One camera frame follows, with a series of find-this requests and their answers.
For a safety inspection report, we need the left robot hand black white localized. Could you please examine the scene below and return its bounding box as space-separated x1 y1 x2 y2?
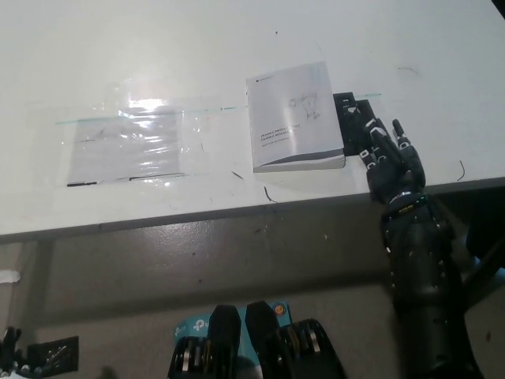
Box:
0 325 43 379

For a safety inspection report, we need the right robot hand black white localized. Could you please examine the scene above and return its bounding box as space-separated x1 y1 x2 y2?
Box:
357 117 428 206

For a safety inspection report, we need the white paperback manual book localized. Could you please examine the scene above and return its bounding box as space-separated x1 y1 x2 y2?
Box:
245 61 347 174

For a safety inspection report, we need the grey desk leg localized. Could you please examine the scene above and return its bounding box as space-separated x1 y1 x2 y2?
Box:
21 239 54 317

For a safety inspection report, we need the white sheet under plastic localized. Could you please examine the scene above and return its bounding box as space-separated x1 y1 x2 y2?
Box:
65 109 187 187

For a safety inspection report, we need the clear plastic film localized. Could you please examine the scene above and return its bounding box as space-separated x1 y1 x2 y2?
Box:
25 77 210 190

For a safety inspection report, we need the black flat bracket part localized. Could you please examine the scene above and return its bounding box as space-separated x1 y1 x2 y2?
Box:
333 91 380 156

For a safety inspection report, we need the dark desk frame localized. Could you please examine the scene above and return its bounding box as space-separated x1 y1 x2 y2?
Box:
432 185 505 301

